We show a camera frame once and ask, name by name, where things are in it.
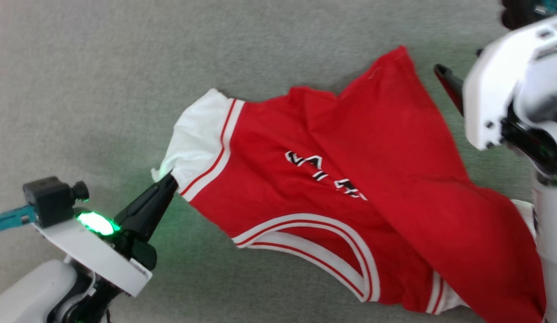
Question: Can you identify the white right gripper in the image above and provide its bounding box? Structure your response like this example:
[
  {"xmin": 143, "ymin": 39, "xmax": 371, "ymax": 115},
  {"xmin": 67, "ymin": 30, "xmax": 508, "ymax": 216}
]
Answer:
[{"xmin": 433, "ymin": 13, "xmax": 557, "ymax": 151}]

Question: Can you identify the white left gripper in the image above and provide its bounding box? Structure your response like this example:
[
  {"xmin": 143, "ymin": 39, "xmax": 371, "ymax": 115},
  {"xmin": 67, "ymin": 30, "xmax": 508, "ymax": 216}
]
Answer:
[{"xmin": 33, "ymin": 173, "xmax": 179, "ymax": 298}]

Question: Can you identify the red white sports jersey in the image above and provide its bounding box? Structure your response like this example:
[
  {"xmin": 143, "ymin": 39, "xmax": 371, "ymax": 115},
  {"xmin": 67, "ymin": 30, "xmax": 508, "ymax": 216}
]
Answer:
[{"xmin": 151, "ymin": 45, "xmax": 548, "ymax": 323}]

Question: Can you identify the grey fabric sofa cushion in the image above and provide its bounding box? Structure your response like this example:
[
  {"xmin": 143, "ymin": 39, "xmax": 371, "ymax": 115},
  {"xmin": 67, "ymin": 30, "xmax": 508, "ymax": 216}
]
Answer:
[{"xmin": 0, "ymin": 0, "xmax": 557, "ymax": 323}]

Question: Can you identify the teal camera cable connector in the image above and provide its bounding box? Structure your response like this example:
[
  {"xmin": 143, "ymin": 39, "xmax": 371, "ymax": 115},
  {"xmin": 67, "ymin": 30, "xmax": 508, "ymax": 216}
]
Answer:
[{"xmin": 0, "ymin": 204, "xmax": 37, "ymax": 237}]

